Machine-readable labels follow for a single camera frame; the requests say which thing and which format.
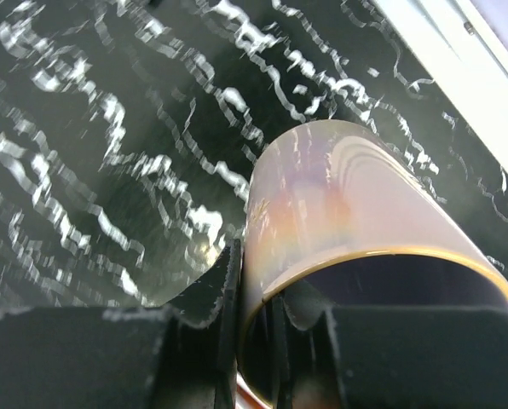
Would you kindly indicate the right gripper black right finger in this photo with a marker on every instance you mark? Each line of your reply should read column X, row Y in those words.
column 310, row 351

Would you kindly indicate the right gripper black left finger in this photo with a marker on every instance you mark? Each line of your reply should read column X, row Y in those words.
column 178, row 355

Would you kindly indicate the pink iridescent mug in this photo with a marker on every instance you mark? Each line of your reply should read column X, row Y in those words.
column 330, row 192

